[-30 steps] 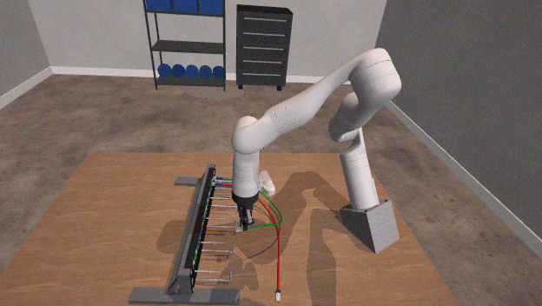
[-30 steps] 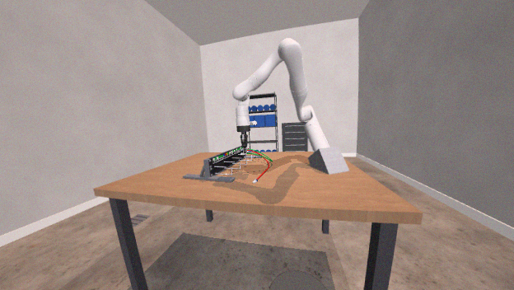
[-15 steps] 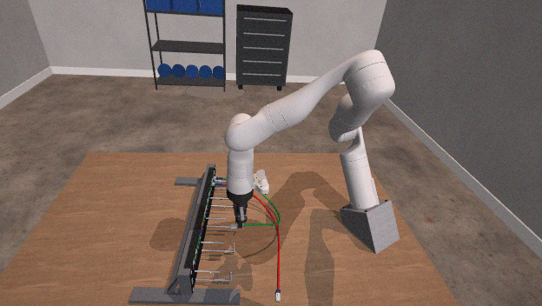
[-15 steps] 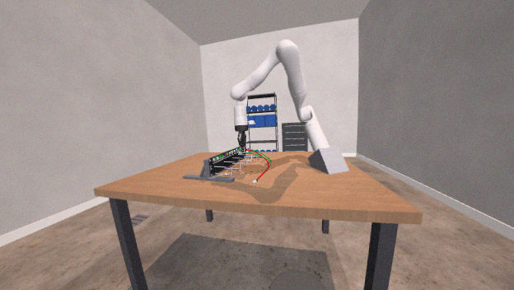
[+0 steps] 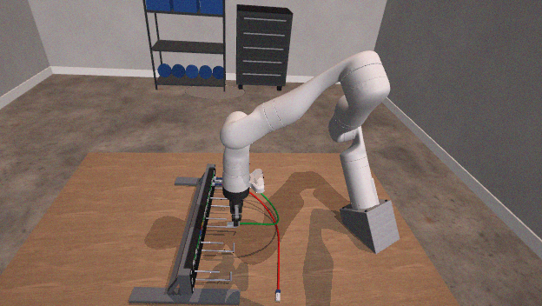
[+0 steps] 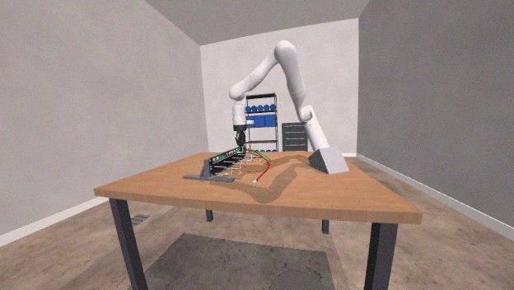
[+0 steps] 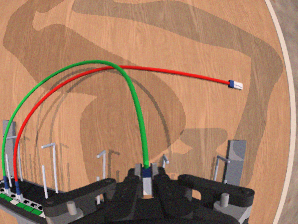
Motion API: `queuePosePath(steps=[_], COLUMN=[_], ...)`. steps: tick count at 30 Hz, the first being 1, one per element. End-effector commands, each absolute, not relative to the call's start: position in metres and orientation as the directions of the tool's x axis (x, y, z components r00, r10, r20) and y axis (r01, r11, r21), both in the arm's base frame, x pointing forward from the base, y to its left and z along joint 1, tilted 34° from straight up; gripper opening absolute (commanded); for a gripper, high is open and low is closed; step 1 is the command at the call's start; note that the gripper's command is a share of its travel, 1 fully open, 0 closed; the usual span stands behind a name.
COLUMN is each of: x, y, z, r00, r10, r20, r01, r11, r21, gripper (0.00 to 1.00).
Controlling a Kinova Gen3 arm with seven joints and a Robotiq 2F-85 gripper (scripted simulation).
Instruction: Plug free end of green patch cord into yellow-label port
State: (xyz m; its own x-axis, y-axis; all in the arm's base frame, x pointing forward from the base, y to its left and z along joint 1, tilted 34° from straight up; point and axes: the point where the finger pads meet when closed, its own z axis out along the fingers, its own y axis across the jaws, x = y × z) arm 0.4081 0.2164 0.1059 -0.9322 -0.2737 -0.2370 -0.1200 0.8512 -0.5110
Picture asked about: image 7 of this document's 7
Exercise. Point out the red cable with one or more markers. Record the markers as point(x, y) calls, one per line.
point(89, 72)

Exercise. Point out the green patch cord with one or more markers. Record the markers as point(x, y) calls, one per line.
point(134, 96)

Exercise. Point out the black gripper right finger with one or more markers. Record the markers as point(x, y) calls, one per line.
point(225, 198)

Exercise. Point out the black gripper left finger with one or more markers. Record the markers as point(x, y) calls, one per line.
point(119, 200)

